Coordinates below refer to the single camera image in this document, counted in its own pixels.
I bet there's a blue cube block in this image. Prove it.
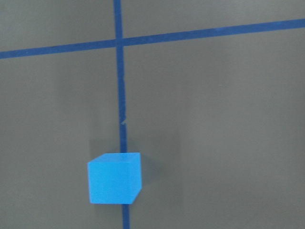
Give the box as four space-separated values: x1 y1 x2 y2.
87 152 142 204

